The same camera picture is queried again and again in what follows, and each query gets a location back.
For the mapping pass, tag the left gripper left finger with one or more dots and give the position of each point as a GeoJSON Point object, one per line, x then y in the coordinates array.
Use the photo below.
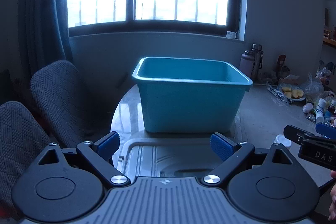
{"type": "Point", "coordinates": [96, 157]}

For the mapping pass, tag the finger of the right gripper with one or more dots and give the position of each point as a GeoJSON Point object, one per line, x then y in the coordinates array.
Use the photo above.
{"type": "Point", "coordinates": [326, 130]}
{"type": "Point", "coordinates": [294, 134]}

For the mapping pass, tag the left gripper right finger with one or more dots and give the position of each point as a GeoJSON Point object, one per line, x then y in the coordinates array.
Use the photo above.
{"type": "Point", "coordinates": [235, 158]}

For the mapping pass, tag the white medicine bottle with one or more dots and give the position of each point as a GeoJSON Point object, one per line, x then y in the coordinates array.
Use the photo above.
{"type": "Point", "coordinates": [283, 140]}

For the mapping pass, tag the white plastic bin lid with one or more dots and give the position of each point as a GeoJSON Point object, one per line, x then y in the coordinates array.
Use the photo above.
{"type": "Point", "coordinates": [166, 157]}

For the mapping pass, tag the right hand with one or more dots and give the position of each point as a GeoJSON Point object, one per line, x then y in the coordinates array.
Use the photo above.
{"type": "Point", "coordinates": [332, 208]}

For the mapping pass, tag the small white bottle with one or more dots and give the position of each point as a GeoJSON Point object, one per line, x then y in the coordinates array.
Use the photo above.
{"type": "Point", "coordinates": [319, 113]}

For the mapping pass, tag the clear plastic bag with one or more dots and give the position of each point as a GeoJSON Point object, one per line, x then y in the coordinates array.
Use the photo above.
{"type": "Point", "coordinates": [312, 88]}

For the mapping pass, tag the plate of fruit pieces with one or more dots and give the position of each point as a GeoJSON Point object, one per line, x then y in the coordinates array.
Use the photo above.
{"type": "Point", "coordinates": [292, 92]}

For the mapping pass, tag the foil snack wrapper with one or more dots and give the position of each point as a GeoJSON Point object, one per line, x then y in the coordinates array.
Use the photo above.
{"type": "Point", "coordinates": [278, 94]}

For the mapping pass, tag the near dark fabric chair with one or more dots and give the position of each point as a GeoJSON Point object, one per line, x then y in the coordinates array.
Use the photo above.
{"type": "Point", "coordinates": [22, 140]}

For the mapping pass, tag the dark fabric chair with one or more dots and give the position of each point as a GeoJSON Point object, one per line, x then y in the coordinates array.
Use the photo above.
{"type": "Point", "coordinates": [72, 112]}
{"type": "Point", "coordinates": [22, 140]}

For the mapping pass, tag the far dark fabric chair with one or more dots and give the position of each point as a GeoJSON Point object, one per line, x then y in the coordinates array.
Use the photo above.
{"type": "Point", "coordinates": [72, 112]}

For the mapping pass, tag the teal plastic bin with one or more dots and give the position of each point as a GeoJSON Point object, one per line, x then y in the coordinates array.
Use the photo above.
{"type": "Point", "coordinates": [180, 95]}

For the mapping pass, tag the pink water bottle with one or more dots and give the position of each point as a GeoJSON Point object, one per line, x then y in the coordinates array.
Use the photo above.
{"type": "Point", "coordinates": [247, 61]}

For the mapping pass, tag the dark steel water bottle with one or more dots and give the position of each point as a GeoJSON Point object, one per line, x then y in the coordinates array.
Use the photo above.
{"type": "Point", "coordinates": [257, 51]}

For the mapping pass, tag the small white sill device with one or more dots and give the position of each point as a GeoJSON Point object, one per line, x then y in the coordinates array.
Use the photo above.
{"type": "Point", "coordinates": [231, 35]}

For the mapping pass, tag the dark blue curtain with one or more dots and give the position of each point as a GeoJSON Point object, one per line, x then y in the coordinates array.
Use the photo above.
{"type": "Point", "coordinates": [43, 33]}

